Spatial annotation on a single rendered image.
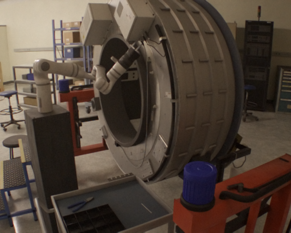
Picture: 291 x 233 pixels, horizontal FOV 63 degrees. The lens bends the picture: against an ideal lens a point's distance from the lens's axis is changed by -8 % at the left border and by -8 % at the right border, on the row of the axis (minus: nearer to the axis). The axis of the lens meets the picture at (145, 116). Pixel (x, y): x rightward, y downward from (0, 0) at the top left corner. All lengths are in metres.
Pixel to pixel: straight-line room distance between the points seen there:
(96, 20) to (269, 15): 5.42
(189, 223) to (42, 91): 1.14
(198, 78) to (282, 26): 5.63
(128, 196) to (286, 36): 6.00
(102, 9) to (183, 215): 1.59
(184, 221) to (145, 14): 1.05
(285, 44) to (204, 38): 5.48
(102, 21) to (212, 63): 0.93
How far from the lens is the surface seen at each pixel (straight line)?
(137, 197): 1.51
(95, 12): 2.00
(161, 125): 1.46
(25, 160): 2.24
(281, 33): 6.88
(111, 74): 1.49
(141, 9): 1.47
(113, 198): 1.51
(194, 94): 1.34
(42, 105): 1.64
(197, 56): 1.39
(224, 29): 1.65
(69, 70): 1.67
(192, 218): 0.91
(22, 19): 10.10
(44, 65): 1.58
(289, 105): 6.09
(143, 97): 1.50
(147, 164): 1.69
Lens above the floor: 1.53
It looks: 17 degrees down
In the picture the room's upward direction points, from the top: straight up
